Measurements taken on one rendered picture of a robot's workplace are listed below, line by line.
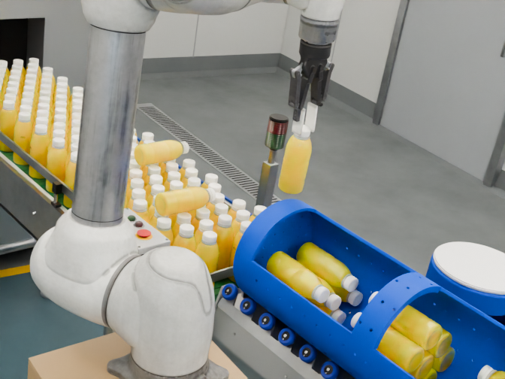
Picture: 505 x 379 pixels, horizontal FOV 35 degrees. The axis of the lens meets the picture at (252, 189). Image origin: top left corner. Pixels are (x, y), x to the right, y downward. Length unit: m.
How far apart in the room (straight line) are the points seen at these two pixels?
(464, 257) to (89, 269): 1.26
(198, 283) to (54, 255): 0.29
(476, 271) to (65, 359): 1.23
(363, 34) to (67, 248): 5.36
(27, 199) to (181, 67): 4.33
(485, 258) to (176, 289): 1.25
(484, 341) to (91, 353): 0.88
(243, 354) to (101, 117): 0.88
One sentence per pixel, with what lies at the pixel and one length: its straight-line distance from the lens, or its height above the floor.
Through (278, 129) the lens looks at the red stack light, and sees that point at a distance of 2.54.
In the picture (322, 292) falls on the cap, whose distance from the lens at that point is 1.95.
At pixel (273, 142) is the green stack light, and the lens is 2.56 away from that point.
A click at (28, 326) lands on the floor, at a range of 3.61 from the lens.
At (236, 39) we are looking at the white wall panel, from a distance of 7.22.
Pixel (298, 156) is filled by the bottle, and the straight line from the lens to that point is 2.01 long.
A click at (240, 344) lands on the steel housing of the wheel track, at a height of 0.87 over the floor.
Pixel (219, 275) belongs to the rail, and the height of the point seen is 0.97.
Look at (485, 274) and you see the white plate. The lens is 2.40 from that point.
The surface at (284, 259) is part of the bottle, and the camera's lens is 2.02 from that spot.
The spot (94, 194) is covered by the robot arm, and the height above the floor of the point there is 1.43.
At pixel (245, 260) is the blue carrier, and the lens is 2.01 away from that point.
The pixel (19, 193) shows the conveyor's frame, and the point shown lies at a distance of 2.83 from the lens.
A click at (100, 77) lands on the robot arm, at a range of 1.47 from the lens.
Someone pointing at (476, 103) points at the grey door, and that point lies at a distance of 5.91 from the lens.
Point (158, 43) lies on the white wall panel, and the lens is 6.82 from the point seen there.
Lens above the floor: 2.11
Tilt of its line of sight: 25 degrees down
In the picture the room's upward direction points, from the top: 10 degrees clockwise
